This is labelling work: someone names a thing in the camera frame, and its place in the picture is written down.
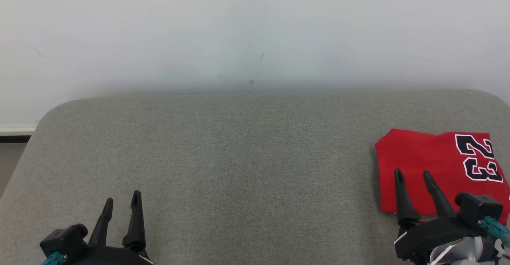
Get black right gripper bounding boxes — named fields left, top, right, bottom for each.
left=393, top=168, right=483, bottom=261

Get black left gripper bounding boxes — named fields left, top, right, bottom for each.
left=75, top=190, right=154, bottom=265

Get red jersey white sleeves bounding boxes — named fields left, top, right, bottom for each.
left=374, top=128, right=510, bottom=226

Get grey fabric sofa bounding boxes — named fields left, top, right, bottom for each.
left=0, top=89, right=510, bottom=265

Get black right cable teal plug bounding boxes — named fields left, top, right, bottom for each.
left=478, top=216, right=510, bottom=246

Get white wall baseboard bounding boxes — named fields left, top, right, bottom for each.
left=0, top=126, right=37, bottom=143

